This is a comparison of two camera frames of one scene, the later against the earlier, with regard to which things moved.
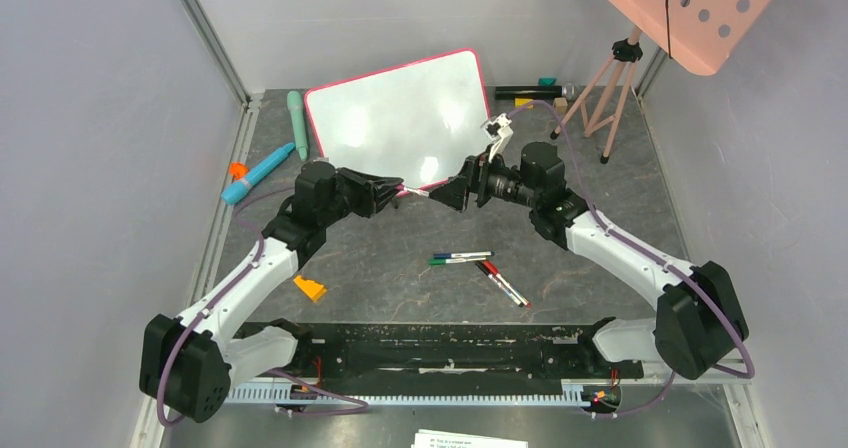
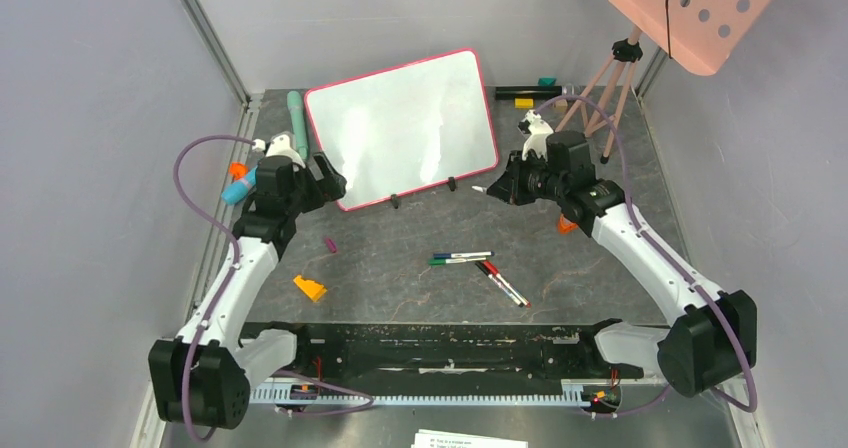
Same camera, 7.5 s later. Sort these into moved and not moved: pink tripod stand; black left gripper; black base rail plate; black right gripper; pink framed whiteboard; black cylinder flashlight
Moved: black left gripper; black right gripper
Not moved: pink framed whiteboard; black cylinder flashlight; black base rail plate; pink tripod stand
